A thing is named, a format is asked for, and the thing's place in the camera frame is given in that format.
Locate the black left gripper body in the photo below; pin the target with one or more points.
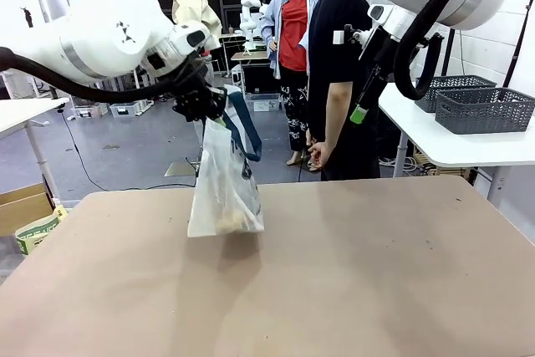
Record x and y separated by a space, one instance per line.
198 98

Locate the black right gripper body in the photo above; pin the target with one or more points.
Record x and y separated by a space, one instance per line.
378 54

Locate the clear plastic tote bag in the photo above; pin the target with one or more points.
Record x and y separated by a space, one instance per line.
221 181

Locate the beige goods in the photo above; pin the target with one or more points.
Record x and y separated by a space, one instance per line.
234 221

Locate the dark grey plastic basket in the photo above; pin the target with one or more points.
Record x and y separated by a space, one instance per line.
447 89
485 112

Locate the person's right forearm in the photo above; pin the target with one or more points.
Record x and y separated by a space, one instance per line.
336 114

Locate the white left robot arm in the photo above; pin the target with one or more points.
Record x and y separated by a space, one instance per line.
96 27

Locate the green and white paper bag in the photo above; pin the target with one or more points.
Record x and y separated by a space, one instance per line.
39 229

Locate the person's right hand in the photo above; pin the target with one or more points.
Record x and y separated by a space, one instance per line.
321 156

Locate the person in black T-shirt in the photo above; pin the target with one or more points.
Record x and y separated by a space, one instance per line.
338 60

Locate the clear plastic storage box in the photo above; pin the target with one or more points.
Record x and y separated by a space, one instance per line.
127 109

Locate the person in red shirt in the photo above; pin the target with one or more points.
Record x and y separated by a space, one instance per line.
292 39

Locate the mannequin with beige jacket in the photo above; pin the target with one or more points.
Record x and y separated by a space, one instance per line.
194 10

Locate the small white background robot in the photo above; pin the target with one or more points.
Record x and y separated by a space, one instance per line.
250 18

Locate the white side table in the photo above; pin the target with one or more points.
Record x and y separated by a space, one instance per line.
472 148

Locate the grey framed board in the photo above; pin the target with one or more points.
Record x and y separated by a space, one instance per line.
52 6

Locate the white standing desk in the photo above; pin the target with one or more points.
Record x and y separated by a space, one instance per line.
25 112

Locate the brown cardboard box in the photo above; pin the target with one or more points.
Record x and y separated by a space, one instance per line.
23 206

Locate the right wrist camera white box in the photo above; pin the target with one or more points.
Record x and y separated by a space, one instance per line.
339 37

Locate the grey mannequin base plate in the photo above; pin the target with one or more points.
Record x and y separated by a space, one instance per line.
181 169

